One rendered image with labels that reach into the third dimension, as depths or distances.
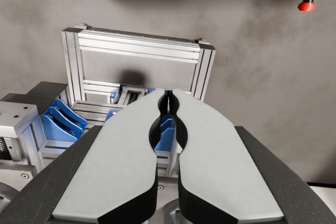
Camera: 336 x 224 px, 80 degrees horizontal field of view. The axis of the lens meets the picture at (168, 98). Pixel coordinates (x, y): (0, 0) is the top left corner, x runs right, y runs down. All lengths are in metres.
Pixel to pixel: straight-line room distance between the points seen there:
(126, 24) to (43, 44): 0.58
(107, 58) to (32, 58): 0.63
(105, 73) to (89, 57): 0.13
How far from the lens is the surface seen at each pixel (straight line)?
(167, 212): 0.56
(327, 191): 2.61
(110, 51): 1.21
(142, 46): 1.16
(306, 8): 0.61
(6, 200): 0.63
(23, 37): 1.67
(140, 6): 1.35
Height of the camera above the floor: 1.33
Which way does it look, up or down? 59 degrees down
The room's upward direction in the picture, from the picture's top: 179 degrees counter-clockwise
